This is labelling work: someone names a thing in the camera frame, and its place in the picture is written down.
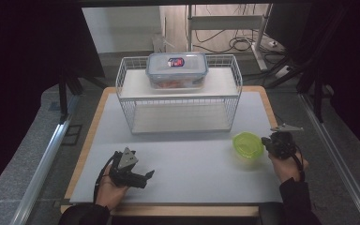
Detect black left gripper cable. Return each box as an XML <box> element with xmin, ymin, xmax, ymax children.
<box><xmin>93</xmin><ymin>154</ymin><xmax>120</xmax><ymax>204</ymax></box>

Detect white metal desk frame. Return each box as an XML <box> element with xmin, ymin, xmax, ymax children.
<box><xmin>186</xmin><ymin>3</ymin><xmax>274</xmax><ymax>72</ymax></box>

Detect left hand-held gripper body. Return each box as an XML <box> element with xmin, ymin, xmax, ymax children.
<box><xmin>108</xmin><ymin>146</ymin><xmax>141</xmax><ymax>189</ymax></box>

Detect white power strip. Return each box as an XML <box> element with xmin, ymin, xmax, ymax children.
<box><xmin>275</xmin><ymin>65</ymin><xmax>293</xmax><ymax>79</ymax></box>

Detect white wire two-tier rack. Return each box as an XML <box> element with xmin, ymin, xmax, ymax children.
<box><xmin>115</xmin><ymin>54</ymin><xmax>244</xmax><ymax>135</ymax></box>

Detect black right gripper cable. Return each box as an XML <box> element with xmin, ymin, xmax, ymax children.
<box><xmin>282</xmin><ymin>134</ymin><xmax>307</xmax><ymax>183</ymax></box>

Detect clear rectangular food container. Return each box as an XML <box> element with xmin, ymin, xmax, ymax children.
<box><xmin>144</xmin><ymin>52</ymin><xmax>210</xmax><ymax>91</ymax></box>

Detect person's left hand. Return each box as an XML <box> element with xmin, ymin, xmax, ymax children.
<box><xmin>95</xmin><ymin>164</ymin><xmax>129</xmax><ymax>211</ymax></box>

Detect person's right hand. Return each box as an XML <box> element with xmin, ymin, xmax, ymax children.
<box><xmin>267</xmin><ymin>150</ymin><xmax>309</xmax><ymax>185</ymax></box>

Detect aluminium rail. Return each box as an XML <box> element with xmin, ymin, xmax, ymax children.
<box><xmin>9</xmin><ymin>95</ymin><xmax>79</xmax><ymax>225</ymax></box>
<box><xmin>297</xmin><ymin>93</ymin><xmax>360</xmax><ymax>225</ymax></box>

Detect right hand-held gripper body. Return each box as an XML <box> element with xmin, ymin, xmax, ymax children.
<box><xmin>266</xmin><ymin>123</ymin><xmax>305</xmax><ymax>161</ymax></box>

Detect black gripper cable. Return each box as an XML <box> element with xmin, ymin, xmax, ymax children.
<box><xmin>93</xmin><ymin>154</ymin><xmax>120</xmax><ymax>204</ymax></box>
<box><xmin>282</xmin><ymin>134</ymin><xmax>307</xmax><ymax>183</ymax></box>

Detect white table mat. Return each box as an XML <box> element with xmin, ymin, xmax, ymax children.
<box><xmin>69</xmin><ymin>91</ymin><xmax>283</xmax><ymax>207</ymax></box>

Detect black floor cables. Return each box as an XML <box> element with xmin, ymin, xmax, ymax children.
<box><xmin>193</xmin><ymin>29</ymin><xmax>287</xmax><ymax>57</ymax></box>

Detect green round lidded container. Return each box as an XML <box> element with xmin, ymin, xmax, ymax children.
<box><xmin>232</xmin><ymin>130</ymin><xmax>265</xmax><ymax>166</ymax></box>

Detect black metal stand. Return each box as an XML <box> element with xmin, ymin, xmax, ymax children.
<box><xmin>57</xmin><ymin>73</ymin><xmax>83</xmax><ymax>125</ymax></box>
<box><xmin>296</xmin><ymin>74</ymin><xmax>326</xmax><ymax>124</ymax></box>

